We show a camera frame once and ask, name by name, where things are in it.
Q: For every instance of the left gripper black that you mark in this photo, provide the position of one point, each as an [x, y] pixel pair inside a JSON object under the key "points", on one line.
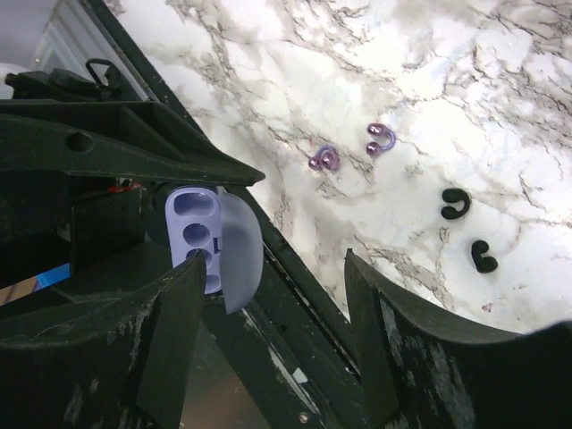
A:
{"points": [[64, 139]]}

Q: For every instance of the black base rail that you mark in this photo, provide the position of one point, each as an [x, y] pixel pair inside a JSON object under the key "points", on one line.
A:
{"points": [[290, 346]]}

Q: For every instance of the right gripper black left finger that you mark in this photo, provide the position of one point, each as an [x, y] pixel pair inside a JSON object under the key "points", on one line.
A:
{"points": [[82, 355]]}

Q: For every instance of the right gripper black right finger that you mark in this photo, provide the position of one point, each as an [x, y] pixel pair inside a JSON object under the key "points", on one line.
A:
{"points": [[422, 366]]}

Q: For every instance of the purple earbud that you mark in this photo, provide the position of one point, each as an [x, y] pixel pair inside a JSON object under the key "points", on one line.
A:
{"points": [[383, 138], [326, 157]]}

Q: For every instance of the purple earbud charging case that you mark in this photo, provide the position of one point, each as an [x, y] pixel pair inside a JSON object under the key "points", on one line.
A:
{"points": [[226, 231]]}

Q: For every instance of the black earbud left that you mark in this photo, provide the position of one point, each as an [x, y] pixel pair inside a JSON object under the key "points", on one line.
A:
{"points": [[458, 203]]}

